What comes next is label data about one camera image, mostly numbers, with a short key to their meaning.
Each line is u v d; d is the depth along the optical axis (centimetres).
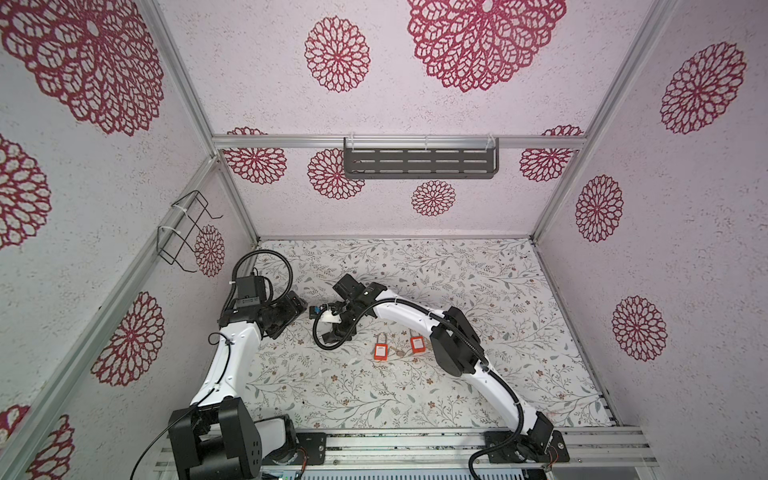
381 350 90
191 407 41
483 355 65
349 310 81
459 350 60
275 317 73
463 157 94
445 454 74
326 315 83
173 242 75
